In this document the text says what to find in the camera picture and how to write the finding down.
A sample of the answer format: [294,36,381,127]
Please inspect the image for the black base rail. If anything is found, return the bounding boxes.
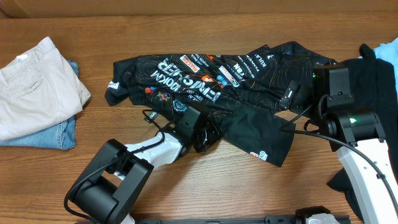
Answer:
[133,205,352,224]

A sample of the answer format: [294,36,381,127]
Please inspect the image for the black printed cycling jersey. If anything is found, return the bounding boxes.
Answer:
[105,42,335,167]

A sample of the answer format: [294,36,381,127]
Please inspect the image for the blue folded jeans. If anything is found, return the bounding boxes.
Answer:
[0,60,79,150]

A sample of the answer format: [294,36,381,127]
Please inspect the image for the light blue garment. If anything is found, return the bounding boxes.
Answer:
[359,39,397,105]

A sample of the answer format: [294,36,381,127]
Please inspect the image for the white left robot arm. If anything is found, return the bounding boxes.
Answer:
[63,103,220,224]

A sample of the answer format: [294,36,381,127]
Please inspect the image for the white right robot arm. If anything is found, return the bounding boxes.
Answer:
[282,59,397,223]

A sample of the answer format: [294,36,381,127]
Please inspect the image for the beige folded trousers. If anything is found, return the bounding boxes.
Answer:
[1,37,91,141]

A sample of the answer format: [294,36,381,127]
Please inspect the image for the black garment pile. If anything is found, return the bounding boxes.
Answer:
[326,43,398,222]

